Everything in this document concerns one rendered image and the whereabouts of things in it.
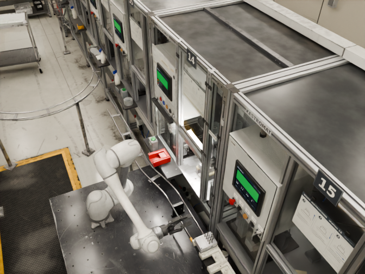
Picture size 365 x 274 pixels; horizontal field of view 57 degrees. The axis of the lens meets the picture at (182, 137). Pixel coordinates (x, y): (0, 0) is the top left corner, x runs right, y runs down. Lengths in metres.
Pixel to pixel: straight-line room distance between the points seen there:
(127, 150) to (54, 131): 2.77
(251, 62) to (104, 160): 1.08
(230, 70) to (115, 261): 1.58
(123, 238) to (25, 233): 1.37
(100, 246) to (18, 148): 2.42
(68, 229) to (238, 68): 1.80
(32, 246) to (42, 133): 1.75
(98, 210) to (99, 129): 2.23
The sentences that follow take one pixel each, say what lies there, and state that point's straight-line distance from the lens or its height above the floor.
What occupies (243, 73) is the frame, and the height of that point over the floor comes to 2.01.
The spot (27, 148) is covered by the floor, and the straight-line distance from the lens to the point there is 4.76.
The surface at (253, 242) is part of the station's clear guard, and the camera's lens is 2.15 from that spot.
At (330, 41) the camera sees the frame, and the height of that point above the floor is 2.08.
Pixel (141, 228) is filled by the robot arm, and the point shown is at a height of 1.22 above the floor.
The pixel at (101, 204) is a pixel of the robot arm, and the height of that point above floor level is 0.91.
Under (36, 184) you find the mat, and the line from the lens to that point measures 4.24.
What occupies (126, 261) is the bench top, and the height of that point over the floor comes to 0.68.
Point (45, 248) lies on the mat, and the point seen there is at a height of 0.01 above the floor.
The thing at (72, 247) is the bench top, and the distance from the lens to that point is 2.79.
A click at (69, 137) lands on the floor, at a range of 4.73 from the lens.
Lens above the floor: 2.98
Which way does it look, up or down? 41 degrees down
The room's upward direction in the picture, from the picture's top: 1 degrees clockwise
